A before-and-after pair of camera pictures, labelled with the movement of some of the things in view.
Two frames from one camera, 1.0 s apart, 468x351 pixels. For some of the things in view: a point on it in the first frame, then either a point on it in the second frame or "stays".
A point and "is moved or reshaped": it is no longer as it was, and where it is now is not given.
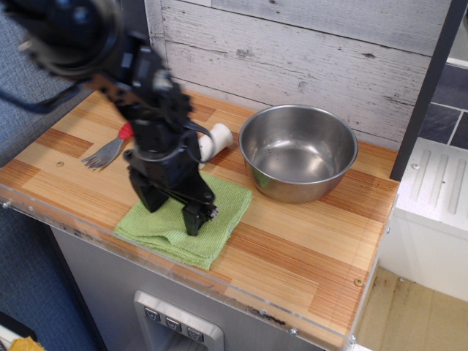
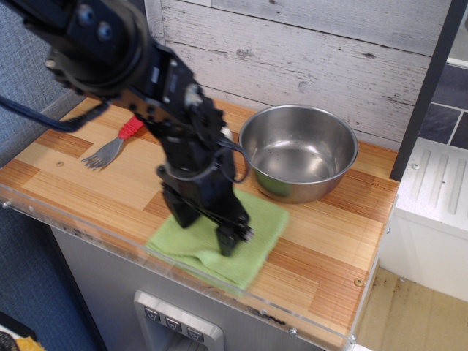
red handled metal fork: (105, 155) stays
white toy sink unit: (427, 238) stays
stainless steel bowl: (297, 153) stays
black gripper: (172, 163) -> (212, 189)
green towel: (164, 231) is moved or reshaped
